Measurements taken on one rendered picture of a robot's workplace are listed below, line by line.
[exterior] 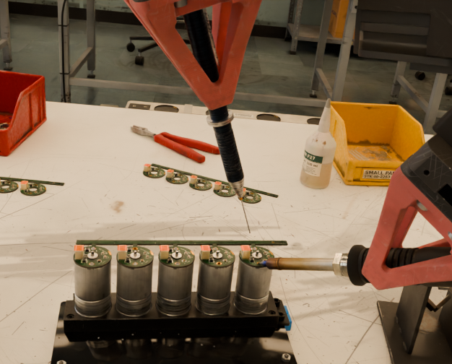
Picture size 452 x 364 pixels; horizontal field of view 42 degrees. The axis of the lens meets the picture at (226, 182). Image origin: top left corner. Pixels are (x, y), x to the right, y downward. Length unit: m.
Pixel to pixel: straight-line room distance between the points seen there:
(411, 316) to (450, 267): 0.14
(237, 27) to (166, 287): 0.19
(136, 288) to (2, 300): 0.12
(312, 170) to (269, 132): 0.16
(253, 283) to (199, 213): 0.18
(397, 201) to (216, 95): 0.11
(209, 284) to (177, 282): 0.02
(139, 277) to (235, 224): 0.19
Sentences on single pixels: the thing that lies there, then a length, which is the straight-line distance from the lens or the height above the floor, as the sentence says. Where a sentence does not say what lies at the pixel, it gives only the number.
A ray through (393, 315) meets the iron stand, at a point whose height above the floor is 0.75.
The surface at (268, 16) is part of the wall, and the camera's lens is 4.83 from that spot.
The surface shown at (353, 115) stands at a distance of 0.78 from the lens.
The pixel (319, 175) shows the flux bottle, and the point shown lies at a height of 0.77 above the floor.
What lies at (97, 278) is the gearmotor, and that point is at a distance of 0.40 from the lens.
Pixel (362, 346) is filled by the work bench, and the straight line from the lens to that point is 0.46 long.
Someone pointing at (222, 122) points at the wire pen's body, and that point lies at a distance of 0.34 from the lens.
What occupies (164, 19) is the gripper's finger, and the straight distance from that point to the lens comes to 0.29.
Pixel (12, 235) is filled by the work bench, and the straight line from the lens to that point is 0.55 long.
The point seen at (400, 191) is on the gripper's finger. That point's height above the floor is 0.91.
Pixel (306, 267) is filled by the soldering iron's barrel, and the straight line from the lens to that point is 0.38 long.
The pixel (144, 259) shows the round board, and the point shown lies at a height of 0.81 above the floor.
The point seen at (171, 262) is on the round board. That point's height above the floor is 0.81.
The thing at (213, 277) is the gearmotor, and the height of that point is 0.80.
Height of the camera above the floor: 1.04
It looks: 26 degrees down
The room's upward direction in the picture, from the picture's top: 6 degrees clockwise
